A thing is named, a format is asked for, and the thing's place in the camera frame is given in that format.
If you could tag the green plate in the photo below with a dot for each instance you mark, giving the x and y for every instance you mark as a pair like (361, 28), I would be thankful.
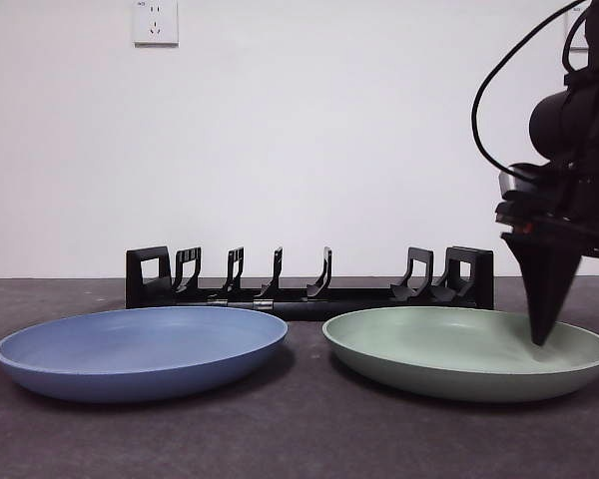
(429, 359)

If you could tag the black plate rack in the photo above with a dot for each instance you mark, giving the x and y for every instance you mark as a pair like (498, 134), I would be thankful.
(359, 299)

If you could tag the blue plate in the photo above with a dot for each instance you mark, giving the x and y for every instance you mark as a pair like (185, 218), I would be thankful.
(130, 349)

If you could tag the white wall socket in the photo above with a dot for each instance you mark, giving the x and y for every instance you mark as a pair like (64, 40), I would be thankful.
(578, 35)
(155, 25)

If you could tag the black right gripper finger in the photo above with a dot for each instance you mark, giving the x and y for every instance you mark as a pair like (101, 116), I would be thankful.
(544, 279)

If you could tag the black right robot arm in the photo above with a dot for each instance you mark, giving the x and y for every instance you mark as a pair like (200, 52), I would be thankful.
(579, 125)

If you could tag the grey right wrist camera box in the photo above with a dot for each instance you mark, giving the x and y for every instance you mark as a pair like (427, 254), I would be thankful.
(506, 183)

